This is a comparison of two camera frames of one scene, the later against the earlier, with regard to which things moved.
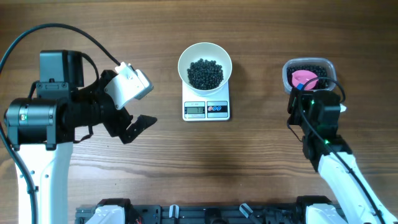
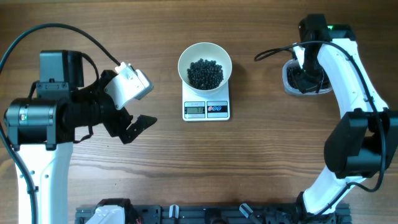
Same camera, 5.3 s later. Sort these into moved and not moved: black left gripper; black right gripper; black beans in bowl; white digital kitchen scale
Moved: black right gripper
Not moved: white digital kitchen scale; black left gripper; black beans in bowl
